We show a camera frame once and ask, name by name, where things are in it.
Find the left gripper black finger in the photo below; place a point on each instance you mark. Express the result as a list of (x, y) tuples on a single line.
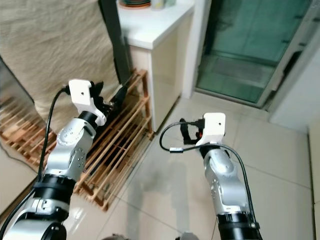
[(120, 95), (98, 91)]

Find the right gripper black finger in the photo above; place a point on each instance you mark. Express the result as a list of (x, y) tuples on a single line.
[(187, 139), (186, 128)]

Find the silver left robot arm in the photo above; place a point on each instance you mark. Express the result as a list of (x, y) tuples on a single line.
[(75, 145)]

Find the wooden slatted rack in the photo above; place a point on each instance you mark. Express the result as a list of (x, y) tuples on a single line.
[(148, 100)]

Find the beige hanging cloth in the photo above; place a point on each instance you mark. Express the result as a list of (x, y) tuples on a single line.
[(60, 45)]

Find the white topped cream cabinet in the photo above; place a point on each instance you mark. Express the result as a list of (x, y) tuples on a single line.
[(160, 30)]

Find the stack of coloured plates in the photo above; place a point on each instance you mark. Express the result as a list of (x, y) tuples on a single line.
[(134, 3)]

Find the grey mug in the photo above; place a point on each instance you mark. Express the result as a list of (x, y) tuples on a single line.
[(157, 4)]

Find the green mug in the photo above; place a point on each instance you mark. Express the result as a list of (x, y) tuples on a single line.
[(170, 2)]

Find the green glass sliding door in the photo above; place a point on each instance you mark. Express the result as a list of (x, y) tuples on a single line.
[(250, 40)]

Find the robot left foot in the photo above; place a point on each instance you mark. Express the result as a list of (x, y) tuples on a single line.
[(120, 237)]

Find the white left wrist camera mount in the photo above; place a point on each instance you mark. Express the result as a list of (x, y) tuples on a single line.
[(82, 95)]

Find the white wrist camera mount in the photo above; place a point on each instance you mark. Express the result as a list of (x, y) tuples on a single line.
[(212, 126), (82, 95)]

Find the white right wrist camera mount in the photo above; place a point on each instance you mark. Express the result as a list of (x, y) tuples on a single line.
[(212, 126)]

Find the black upright post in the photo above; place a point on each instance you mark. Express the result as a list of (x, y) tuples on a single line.
[(114, 35)]

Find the white door frame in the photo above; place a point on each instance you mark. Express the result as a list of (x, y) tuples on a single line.
[(195, 45)]

